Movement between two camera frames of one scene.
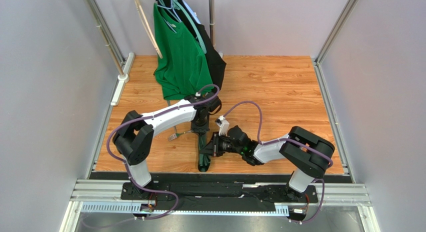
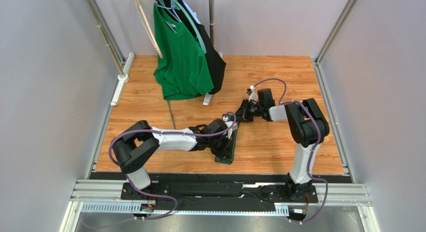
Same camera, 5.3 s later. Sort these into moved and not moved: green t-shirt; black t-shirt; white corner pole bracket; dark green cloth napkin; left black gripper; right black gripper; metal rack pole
Moved: left black gripper; dark green cloth napkin; right black gripper
Not moved: green t-shirt; black t-shirt; metal rack pole; white corner pole bracket
